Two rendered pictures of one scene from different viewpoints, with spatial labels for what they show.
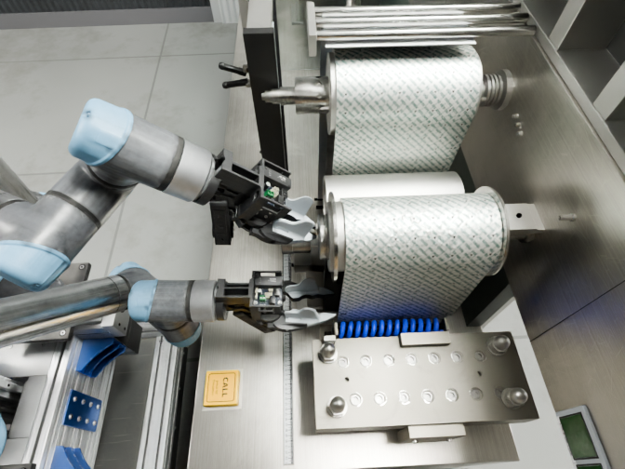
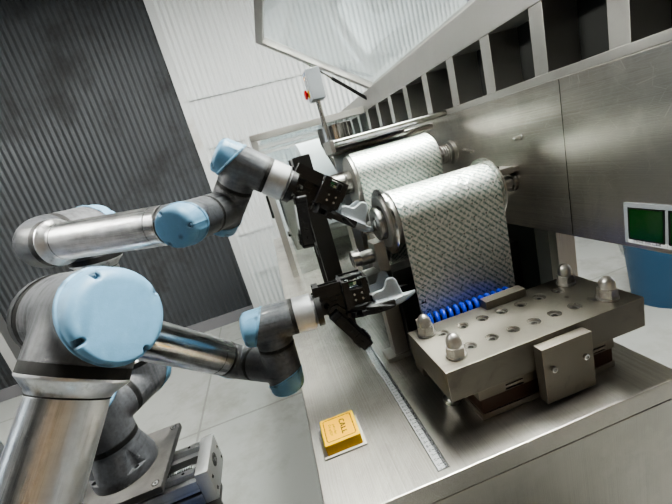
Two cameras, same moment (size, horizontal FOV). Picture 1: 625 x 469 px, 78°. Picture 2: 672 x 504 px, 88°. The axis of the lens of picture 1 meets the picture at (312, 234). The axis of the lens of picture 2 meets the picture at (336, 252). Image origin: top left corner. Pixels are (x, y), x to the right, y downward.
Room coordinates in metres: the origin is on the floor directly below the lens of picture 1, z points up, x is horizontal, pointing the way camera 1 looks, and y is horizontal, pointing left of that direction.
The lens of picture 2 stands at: (-0.41, 0.16, 1.41)
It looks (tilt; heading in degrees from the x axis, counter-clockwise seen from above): 15 degrees down; 354
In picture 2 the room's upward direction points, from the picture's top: 16 degrees counter-clockwise
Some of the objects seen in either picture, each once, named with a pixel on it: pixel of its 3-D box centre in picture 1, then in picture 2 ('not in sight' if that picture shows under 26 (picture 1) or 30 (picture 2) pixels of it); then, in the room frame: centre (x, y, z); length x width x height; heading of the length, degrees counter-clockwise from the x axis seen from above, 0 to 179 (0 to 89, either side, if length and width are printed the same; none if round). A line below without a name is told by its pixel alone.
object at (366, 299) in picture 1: (403, 299); (462, 262); (0.28, -0.17, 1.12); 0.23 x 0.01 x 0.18; 93
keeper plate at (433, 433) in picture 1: (429, 435); (566, 366); (0.07, -0.22, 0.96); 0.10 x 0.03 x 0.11; 93
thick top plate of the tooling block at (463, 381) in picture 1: (416, 380); (519, 329); (0.17, -0.20, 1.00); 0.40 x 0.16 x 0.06; 93
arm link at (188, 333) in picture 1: (173, 317); (276, 365); (0.28, 0.29, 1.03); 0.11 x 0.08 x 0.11; 53
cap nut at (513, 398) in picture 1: (517, 395); (606, 286); (0.13, -0.36, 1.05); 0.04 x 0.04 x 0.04
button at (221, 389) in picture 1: (222, 388); (340, 431); (0.17, 0.19, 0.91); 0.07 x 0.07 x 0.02; 3
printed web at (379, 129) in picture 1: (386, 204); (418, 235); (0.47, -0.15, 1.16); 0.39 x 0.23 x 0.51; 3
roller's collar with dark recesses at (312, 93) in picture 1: (312, 95); (340, 184); (0.59, 0.00, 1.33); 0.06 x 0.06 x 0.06; 3
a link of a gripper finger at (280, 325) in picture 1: (284, 317); (374, 305); (0.25, 0.05, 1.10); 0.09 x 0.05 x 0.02; 82
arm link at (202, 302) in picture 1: (208, 299); (305, 311); (0.28, 0.19, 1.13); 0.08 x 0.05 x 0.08; 1
